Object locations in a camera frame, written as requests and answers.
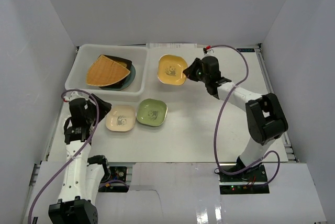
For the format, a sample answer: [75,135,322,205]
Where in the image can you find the yellow square panda dish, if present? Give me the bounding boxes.
[157,54,188,86]

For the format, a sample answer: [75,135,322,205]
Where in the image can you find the blue-grey round plate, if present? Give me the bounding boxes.
[101,65,136,91]

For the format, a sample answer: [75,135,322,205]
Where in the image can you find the orange woven fan basket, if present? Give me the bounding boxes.
[86,54,130,87]

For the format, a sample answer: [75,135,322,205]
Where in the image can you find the black square amber plate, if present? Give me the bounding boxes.
[99,55,132,91]

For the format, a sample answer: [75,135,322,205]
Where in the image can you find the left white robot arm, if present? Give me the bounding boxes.
[48,89,111,223]

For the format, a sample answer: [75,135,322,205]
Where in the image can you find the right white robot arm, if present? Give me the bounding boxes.
[183,55,288,182]

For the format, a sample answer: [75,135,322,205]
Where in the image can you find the white plastic bin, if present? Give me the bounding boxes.
[65,44,149,102]

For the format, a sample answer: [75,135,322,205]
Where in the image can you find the cream square panda dish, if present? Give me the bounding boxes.
[105,105,136,132]

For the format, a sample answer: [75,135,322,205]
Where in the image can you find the blue label sticker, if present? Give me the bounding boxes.
[237,48,255,52]

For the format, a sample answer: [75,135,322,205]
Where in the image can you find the green square panda dish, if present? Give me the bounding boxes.
[136,98,168,127]

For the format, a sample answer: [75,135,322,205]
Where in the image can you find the papers at table back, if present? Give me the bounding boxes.
[146,43,197,49]

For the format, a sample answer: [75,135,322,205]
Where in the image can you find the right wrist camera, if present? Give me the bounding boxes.
[203,46,215,57]

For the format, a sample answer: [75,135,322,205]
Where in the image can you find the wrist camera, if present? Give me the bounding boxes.
[203,46,215,57]
[61,91,82,103]

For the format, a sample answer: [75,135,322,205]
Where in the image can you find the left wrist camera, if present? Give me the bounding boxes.
[61,91,82,103]

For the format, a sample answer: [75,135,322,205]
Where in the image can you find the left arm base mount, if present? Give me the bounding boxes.
[106,166,128,182]

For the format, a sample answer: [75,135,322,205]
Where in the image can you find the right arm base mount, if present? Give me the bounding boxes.
[214,165,267,185]

